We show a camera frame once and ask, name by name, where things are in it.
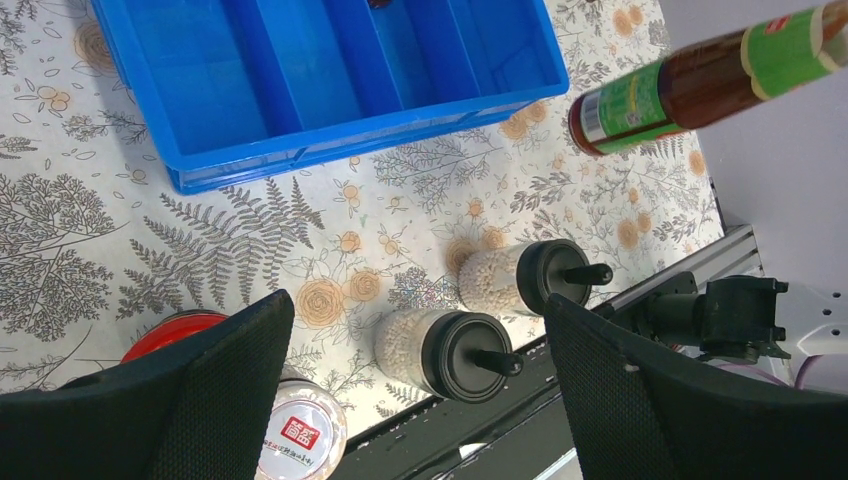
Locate blue plastic divided bin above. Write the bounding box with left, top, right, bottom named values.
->
left=93, top=0, right=569, bottom=195

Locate black cap shaker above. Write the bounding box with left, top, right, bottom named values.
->
left=458, top=239, right=613, bottom=317
left=374, top=309, right=524, bottom=404

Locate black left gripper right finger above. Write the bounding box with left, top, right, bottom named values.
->
left=544, top=295, right=847, bottom=479

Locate floral pattern table mat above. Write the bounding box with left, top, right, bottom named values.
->
left=1, top=1, right=723, bottom=433

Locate yellow cap sauce bottle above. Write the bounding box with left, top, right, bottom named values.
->
left=568, top=1, right=847, bottom=156
left=367, top=0, right=393, bottom=9

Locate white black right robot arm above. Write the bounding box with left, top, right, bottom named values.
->
left=594, top=271, right=847, bottom=395

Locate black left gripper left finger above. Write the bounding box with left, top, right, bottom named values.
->
left=1, top=290, right=294, bottom=479

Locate white lid sauce jar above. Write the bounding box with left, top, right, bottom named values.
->
left=255, top=365, right=348, bottom=480

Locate black cap shaker left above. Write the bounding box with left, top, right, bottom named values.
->
left=374, top=309, right=524, bottom=404

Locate red lid sauce jar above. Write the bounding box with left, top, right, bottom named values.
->
left=120, top=309, right=228, bottom=364

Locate black cap shaker right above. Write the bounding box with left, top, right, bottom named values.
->
left=458, top=239, right=613, bottom=317

